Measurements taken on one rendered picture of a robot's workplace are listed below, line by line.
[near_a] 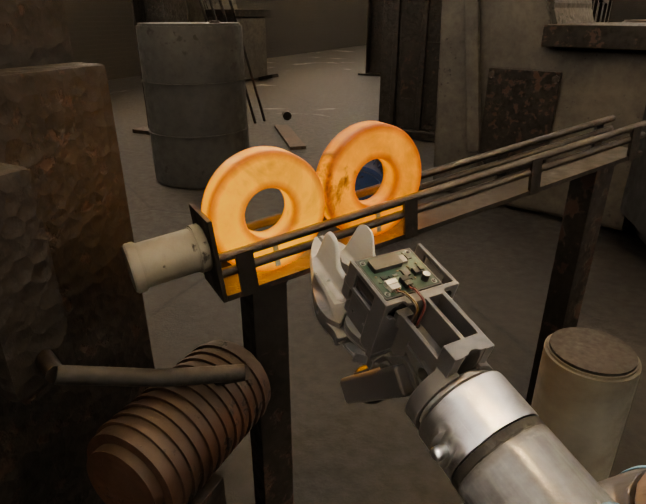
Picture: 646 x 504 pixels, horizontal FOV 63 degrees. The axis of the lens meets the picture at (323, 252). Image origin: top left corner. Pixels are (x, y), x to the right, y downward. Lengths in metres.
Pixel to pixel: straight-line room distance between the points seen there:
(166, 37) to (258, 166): 2.43
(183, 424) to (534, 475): 0.39
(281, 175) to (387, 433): 0.86
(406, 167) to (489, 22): 2.11
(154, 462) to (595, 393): 0.54
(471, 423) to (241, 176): 0.39
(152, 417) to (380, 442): 0.80
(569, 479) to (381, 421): 1.05
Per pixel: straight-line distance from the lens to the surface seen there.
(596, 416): 0.80
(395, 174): 0.74
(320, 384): 1.49
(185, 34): 3.00
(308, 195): 0.67
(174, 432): 0.62
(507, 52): 2.77
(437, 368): 0.38
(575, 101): 2.69
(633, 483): 0.49
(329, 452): 1.31
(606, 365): 0.78
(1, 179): 0.57
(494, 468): 0.36
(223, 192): 0.62
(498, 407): 0.37
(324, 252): 0.48
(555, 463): 0.37
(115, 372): 0.61
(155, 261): 0.62
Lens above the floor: 0.93
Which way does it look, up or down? 25 degrees down
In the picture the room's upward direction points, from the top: straight up
